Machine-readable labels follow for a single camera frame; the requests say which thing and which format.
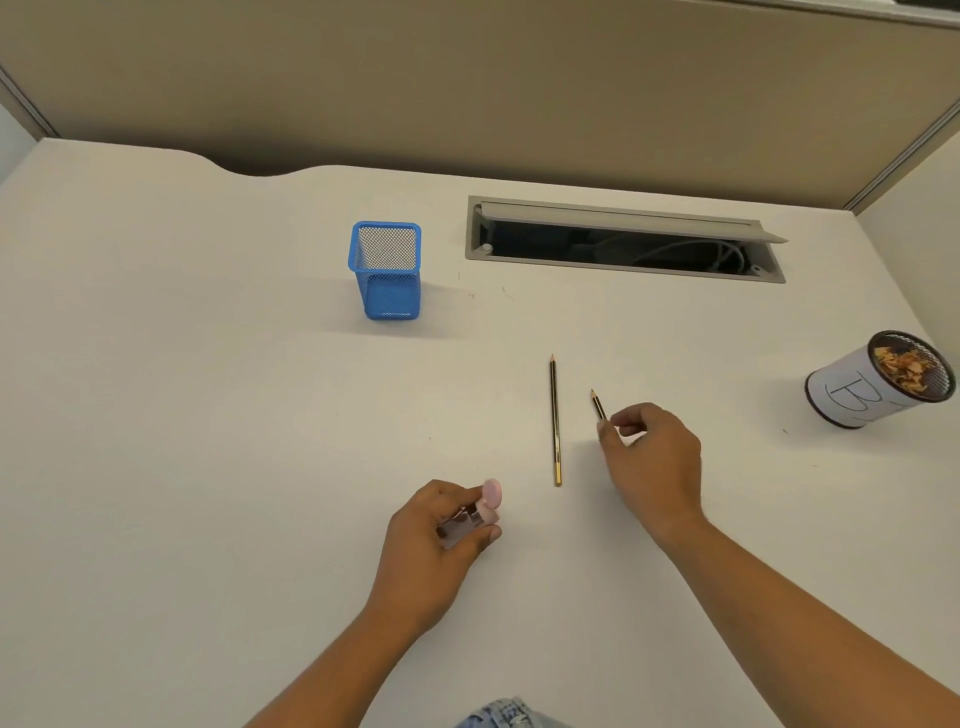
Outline person's left hand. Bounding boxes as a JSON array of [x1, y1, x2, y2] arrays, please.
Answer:
[[363, 478, 504, 640]]

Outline person's right hand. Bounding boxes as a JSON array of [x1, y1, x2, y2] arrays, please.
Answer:
[[596, 402, 710, 549]]

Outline pink clear pencil sharpener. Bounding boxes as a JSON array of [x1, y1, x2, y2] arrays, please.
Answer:
[[436, 478, 504, 550]]

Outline blue mesh pen holder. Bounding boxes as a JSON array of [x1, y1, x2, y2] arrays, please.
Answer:
[[347, 220, 424, 322]]

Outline person's right forearm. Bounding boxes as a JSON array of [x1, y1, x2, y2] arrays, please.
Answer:
[[659, 517, 960, 728]]

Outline light blue jeans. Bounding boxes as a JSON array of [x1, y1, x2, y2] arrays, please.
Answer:
[[453, 697, 579, 728]]

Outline black mesh cup white label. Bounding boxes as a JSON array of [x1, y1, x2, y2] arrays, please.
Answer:
[[804, 329, 958, 430]]

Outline white side divider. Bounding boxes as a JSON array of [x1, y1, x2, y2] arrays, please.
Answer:
[[854, 138, 960, 369], [0, 101, 39, 185]]

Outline wide beige partition panel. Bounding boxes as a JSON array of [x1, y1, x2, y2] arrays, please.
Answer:
[[0, 0, 960, 211]]

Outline white cable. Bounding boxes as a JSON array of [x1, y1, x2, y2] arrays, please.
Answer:
[[637, 239, 748, 275]]

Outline grey desk cable tray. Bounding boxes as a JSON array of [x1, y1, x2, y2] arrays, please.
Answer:
[[464, 194, 789, 285]]

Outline grey partition post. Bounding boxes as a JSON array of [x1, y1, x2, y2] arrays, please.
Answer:
[[0, 63, 61, 140], [843, 101, 960, 215]]

